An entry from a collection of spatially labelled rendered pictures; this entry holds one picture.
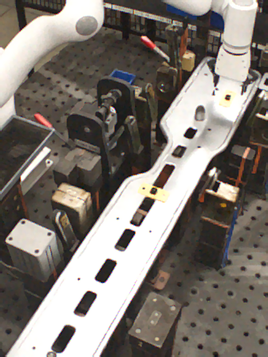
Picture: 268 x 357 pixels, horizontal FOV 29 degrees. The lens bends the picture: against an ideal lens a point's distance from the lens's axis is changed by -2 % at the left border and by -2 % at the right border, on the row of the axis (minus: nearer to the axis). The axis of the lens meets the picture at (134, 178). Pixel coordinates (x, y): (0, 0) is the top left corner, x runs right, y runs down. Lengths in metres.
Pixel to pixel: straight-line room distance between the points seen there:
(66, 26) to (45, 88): 0.91
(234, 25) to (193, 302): 0.82
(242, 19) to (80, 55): 1.09
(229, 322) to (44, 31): 0.98
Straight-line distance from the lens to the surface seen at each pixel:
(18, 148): 1.35
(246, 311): 1.60
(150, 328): 1.18
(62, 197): 1.32
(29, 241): 1.22
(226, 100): 1.72
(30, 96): 2.22
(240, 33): 1.53
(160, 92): 1.78
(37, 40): 1.46
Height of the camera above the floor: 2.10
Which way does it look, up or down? 49 degrees down
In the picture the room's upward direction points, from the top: straight up
